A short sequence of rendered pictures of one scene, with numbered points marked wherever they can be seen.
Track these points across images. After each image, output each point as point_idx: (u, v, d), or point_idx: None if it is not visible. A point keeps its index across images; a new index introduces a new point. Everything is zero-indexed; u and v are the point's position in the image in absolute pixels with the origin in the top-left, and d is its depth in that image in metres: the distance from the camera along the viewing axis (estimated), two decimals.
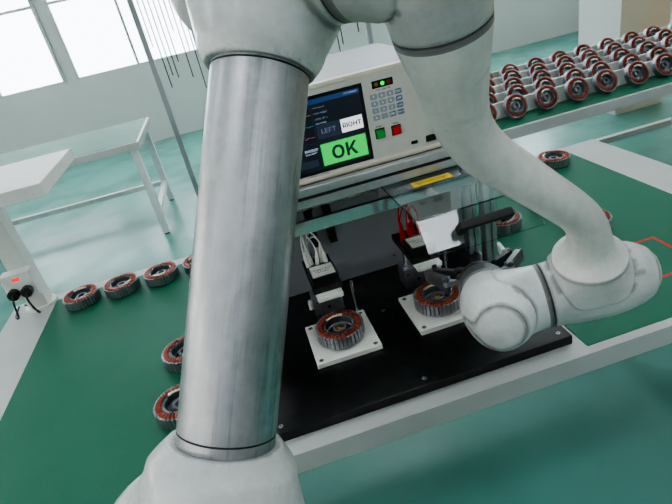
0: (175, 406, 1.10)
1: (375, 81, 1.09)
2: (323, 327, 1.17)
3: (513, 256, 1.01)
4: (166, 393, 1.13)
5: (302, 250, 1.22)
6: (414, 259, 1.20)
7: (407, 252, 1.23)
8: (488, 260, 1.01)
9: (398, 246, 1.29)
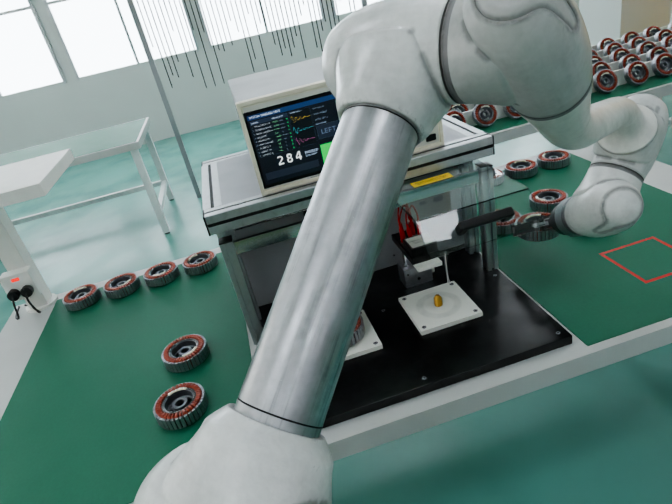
0: (175, 406, 1.10)
1: None
2: None
3: None
4: (166, 393, 1.13)
5: None
6: (414, 259, 1.20)
7: (407, 252, 1.23)
8: None
9: (398, 246, 1.29)
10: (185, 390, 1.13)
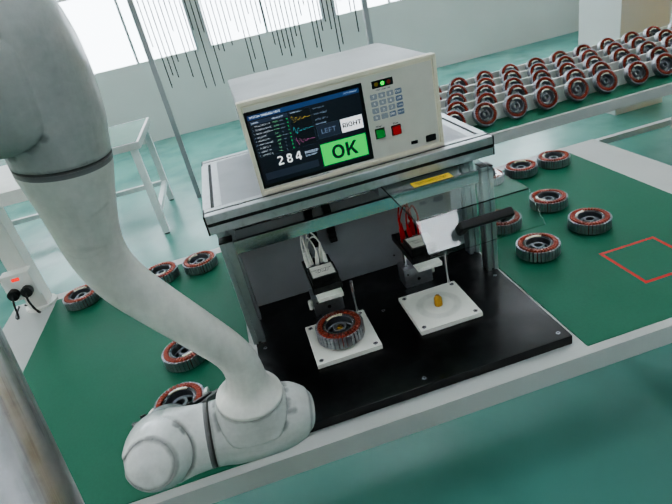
0: None
1: (375, 81, 1.09)
2: (323, 327, 1.17)
3: (209, 396, 1.02)
4: (166, 392, 1.13)
5: (302, 250, 1.22)
6: (414, 259, 1.20)
7: (407, 252, 1.23)
8: (185, 403, 1.00)
9: (398, 246, 1.29)
10: (186, 390, 1.13)
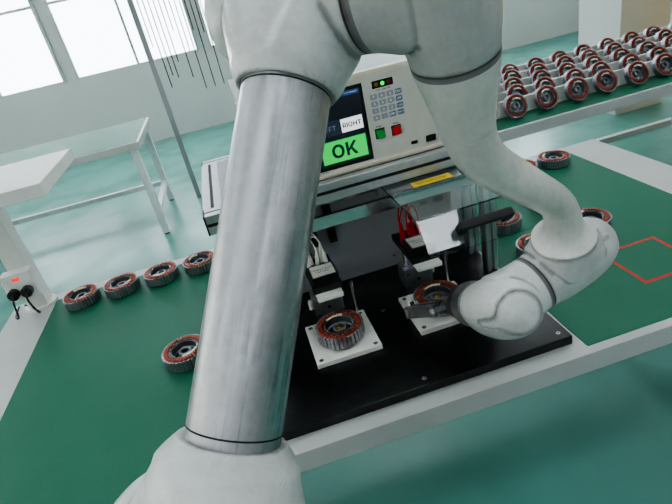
0: (434, 298, 1.20)
1: (375, 81, 1.09)
2: (323, 327, 1.17)
3: None
4: (421, 287, 1.23)
5: None
6: (414, 259, 1.20)
7: (407, 252, 1.23)
8: None
9: (398, 246, 1.29)
10: (439, 286, 1.23)
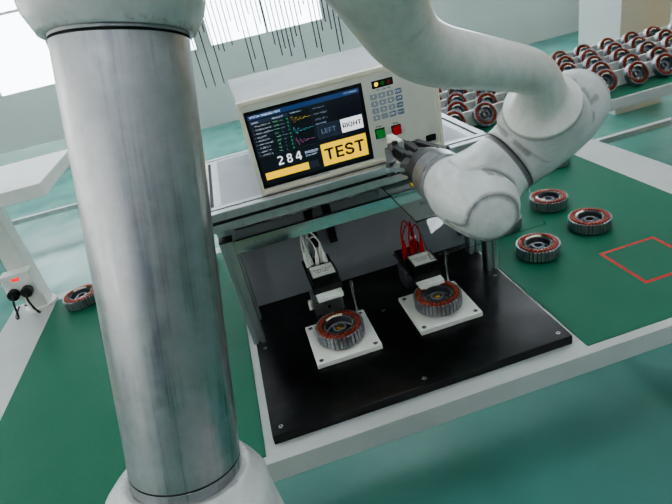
0: (434, 298, 1.20)
1: (375, 81, 1.09)
2: (323, 327, 1.17)
3: (433, 143, 0.98)
4: None
5: (302, 250, 1.22)
6: (417, 277, 1.23)
7: (410, 269, 1.25)
8: (419, 148, 0.95)
9: (401, 263, 1.31)
10: (439, 286, 1.23)
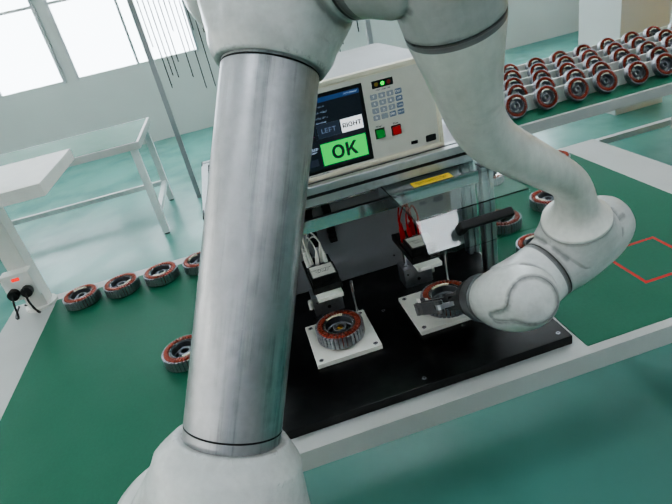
0: None
1: (375, 81, 1.09)
2: (323, 327, 1.17)
3: None
4: (429, 287, 1.17)
5: (302, 250, 1.22)
6: (414, 259, 1.20)
7: (407, 252, 1.23)
8: None
9: (398, 246, 1.29)
10: (447, 286, 1.17)
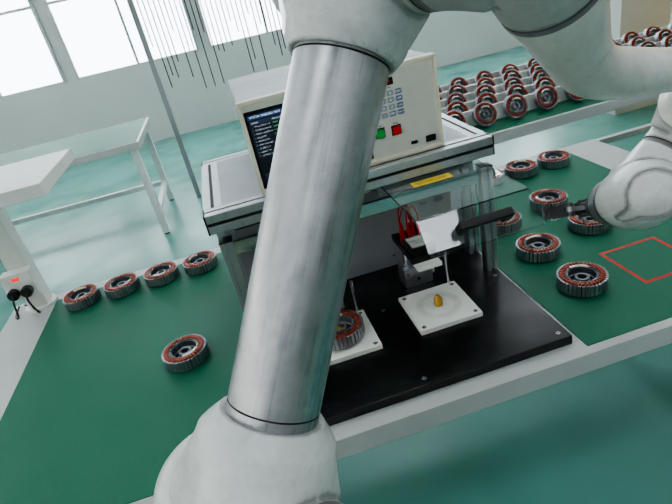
0: (578, 278, 1.21)
1: None
2: None
3: None
4: (567, 265, 1.24)
5: None
6: (414, 259, 1.20)
7: (407, 252, 1.23)
8: None
9: (398, 246, 1.29)
10: (586, 268, 1.23)
